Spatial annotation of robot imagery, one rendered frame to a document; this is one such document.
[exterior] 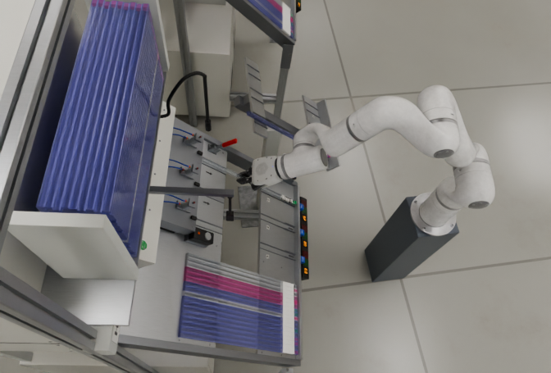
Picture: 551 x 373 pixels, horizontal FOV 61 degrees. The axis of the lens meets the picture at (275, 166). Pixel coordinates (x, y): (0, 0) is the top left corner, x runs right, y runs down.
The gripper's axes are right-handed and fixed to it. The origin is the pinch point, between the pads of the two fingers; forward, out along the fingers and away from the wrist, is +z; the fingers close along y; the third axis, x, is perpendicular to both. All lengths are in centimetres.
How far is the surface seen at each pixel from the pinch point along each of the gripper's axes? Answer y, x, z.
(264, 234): 17.6, 12.8, -1.5
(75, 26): -7, -76, -1
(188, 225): 26.8, -26.2, 0.9
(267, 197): 2.6, 14.2, -1.8
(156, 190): 26, -47, -5
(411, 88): -120, 139, -38
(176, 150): 4.9, -33.0, 2.4
